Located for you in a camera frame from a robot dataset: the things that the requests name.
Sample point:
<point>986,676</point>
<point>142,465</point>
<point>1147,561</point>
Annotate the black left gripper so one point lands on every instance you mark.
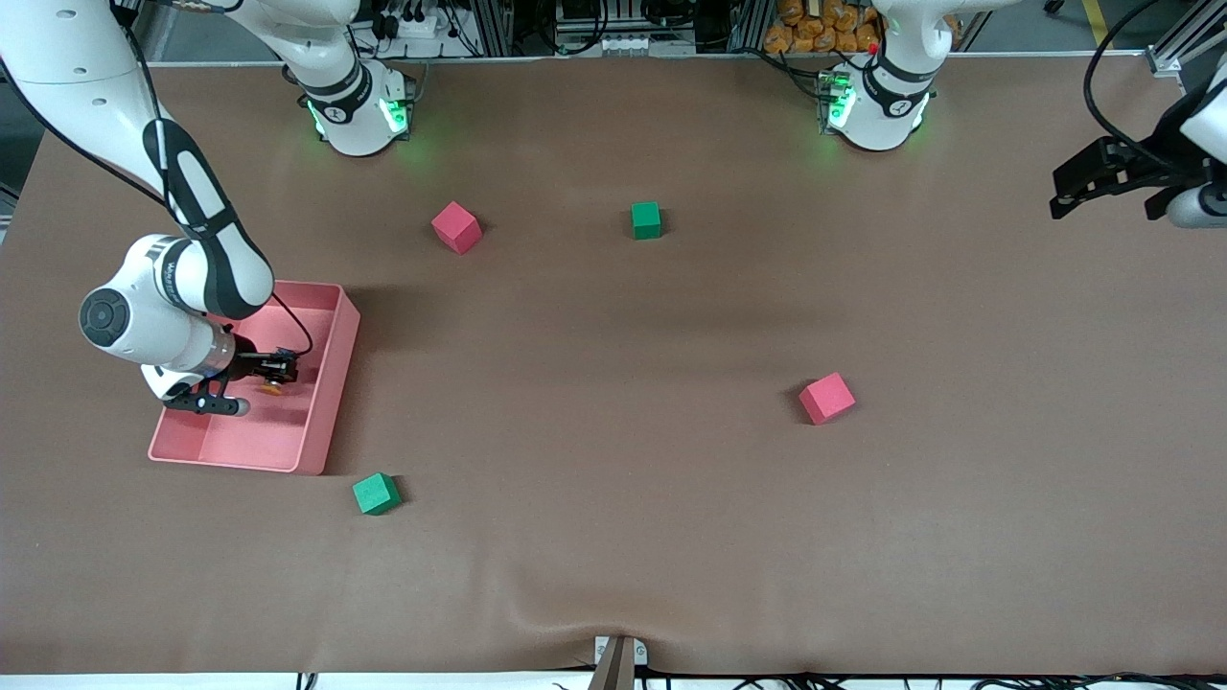
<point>1155,170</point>

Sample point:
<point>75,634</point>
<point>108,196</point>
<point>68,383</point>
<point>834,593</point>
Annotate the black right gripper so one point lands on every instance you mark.
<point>251,364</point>

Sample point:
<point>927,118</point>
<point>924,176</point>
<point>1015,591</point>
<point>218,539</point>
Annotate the orange push button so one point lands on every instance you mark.
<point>273,388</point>

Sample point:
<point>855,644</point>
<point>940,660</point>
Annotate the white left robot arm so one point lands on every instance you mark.
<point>887,125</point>

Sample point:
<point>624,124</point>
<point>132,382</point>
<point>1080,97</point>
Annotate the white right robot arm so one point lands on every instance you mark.
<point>57,67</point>

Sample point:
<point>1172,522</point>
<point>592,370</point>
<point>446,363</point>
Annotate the pink plastic bin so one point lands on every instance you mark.
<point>288,431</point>

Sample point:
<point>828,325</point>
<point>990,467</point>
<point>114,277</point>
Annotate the yellow floor tape strip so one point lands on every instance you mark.
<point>1096,24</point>

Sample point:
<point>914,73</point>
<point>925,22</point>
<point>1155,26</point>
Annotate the green foam cube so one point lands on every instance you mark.
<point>646,219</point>
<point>376,494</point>

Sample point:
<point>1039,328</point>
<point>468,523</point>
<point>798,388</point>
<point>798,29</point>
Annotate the pink foam cube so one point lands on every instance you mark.
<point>826,398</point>
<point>456,227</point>

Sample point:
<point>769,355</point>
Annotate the pile of orange objects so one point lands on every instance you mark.
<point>815,34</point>

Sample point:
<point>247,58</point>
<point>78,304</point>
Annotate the brown table cover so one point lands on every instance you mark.
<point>613,479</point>

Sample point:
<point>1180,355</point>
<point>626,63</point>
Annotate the white power strip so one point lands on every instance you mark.
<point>417,24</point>

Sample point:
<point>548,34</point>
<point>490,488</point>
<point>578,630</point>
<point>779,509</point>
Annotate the brown wooden strip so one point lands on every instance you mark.
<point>613,671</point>

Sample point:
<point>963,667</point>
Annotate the white terminal block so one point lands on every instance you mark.
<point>613,44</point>

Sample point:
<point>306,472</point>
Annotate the aluminium frame profile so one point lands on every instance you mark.
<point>1184,43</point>

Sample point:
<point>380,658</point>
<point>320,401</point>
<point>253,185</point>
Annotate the aluminium frame post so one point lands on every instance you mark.
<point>494,24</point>
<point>746,24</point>

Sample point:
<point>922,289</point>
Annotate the metal table edge bracket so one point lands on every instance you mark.
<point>640,655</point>

